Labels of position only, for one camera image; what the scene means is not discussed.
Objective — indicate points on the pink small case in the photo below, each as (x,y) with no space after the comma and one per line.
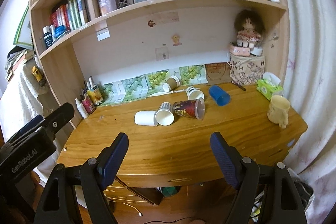
(239,51)

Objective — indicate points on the pink cosmetic tube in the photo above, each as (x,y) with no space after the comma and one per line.
(88,105)

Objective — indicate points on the brown paper cup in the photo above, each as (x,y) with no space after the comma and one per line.
(171,83)

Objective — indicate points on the brown haired doll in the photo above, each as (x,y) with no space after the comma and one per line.
(249,28)

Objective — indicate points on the white curtain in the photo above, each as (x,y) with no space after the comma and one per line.
(310,87)

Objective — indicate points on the white spray bottle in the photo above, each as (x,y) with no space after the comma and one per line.
(81,109)

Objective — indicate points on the yellow lotion bottle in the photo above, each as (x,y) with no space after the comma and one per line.
(94,92)

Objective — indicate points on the black striped paper cup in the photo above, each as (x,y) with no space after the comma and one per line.
(194,93)

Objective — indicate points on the white paper cup lying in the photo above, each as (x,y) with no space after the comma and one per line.
(146,118)

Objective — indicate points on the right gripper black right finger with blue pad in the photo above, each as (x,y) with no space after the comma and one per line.
(280,202)

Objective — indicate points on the wooden bookshelf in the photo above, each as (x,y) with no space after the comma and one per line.
(150,36)

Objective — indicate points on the dark blue bottle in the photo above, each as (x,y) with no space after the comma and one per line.
(47,36)

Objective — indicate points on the green tissue pack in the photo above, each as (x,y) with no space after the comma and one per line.
(269,85)

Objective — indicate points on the patterned storage box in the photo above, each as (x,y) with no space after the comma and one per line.
(246,70)

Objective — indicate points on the cream ceramic mug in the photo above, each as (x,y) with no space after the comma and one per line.
(278,111)

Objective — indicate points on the patterned white paper cup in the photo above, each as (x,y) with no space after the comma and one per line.
(165,116)

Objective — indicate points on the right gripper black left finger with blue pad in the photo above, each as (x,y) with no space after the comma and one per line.
(58,203)

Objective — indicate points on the blue plastic cup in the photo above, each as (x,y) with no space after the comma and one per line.
(221,97)

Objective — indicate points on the red graphic plastic cup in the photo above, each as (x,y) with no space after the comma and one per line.
(190,108)

